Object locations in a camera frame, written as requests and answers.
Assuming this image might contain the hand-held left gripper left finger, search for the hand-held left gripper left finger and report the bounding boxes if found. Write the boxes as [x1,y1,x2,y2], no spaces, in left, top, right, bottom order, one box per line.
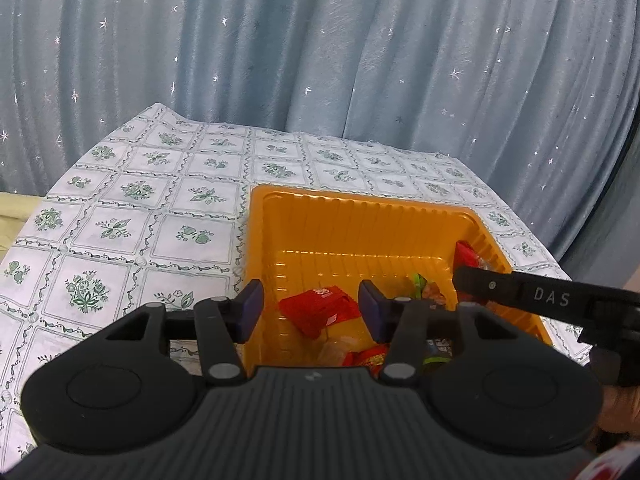
[95,279,266,386]

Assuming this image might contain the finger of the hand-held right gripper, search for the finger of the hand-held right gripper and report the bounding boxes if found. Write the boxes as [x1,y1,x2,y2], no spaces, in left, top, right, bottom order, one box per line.
[452,265,524,311]

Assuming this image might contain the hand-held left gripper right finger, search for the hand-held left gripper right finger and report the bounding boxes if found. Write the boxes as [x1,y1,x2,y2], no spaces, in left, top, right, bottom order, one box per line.
[358,279,531,384]

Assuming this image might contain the red snack packet brown label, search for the red snack packet brown label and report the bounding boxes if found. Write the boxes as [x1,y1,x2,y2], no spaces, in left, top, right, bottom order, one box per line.
[454,240,490,272]

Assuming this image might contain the small red yellow snack packet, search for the small red yellow snack packet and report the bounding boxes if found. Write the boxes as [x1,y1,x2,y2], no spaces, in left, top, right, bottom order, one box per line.
[345,344,392,377]

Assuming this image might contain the red snack packet white logo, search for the red snack packet white logo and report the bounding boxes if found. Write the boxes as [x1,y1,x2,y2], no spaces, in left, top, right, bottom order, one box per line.
[278,285,362,340]

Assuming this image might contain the orange snack packet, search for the orange snack packet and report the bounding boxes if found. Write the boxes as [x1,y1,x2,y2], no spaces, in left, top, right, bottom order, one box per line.
[421,281,447,307]

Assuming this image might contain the orange plastic tray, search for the orange plastic tray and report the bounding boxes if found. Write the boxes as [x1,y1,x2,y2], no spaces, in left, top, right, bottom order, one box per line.
[232,184,555,368]

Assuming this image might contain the person's right hand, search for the person's right hand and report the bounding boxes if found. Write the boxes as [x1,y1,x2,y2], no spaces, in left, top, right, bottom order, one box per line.
[597,386,640,437]

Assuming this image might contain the red white patterned clothing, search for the red white patterned clothing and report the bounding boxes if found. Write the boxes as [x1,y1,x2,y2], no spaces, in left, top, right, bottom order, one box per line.
[575,439,640,480]

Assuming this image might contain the floral checked tablecloth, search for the floral checked tablecloth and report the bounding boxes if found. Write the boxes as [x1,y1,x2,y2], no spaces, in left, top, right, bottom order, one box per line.
[0,103,572,461]

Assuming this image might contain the pale yellow sofa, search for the pale yellow sofa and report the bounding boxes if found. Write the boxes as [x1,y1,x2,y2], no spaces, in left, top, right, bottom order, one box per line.
[0,192,45,263]

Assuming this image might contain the blue star-patterned curtain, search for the blue star-patterned curtain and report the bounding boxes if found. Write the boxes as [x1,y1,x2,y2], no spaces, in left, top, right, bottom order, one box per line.
[0,0,640,283]

